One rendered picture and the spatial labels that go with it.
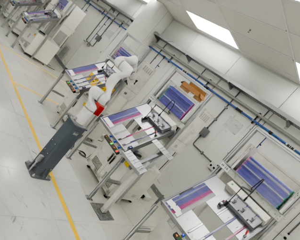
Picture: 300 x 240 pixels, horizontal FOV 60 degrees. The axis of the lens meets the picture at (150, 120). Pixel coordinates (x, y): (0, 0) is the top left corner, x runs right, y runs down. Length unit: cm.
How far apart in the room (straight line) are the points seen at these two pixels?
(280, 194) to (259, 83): 257
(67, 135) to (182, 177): 260
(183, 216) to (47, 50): 574
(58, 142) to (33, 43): 462
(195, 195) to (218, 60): 328
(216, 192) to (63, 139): 165
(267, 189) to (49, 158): 217
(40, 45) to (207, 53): 404
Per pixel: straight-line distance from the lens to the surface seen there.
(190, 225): 255
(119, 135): 323
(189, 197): 270
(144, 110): 361
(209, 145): 472
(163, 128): 324
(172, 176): 489
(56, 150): 285
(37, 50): 720
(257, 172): 282
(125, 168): 338
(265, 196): 277
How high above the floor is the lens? 152
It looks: 7 degrees down
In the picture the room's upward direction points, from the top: 41 degrees clockwise
